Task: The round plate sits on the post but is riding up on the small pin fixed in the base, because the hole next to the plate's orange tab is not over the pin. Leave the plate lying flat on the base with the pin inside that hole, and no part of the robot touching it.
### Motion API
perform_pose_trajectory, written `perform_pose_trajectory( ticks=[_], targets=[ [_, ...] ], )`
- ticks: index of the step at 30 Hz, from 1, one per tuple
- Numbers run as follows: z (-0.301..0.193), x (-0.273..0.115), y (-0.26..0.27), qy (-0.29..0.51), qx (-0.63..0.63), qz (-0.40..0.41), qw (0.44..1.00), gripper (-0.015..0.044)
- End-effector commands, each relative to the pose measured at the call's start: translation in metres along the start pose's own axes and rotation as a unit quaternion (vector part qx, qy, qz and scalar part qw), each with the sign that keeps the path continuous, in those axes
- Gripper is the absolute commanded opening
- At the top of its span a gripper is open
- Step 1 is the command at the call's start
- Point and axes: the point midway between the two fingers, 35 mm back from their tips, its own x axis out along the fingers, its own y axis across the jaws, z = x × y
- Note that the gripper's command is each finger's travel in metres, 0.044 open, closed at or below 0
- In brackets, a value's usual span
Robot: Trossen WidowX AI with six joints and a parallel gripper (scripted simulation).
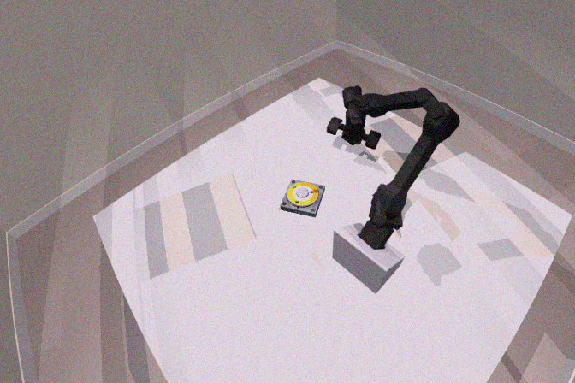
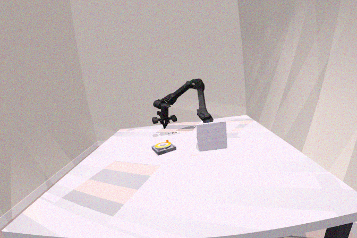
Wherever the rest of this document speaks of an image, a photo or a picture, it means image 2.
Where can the orange round plate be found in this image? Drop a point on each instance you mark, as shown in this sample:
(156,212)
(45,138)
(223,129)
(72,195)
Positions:
(165,146)

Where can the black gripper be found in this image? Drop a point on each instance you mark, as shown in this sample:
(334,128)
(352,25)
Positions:
(164,117)

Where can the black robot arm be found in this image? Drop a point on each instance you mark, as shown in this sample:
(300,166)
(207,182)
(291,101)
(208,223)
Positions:
(170,99)

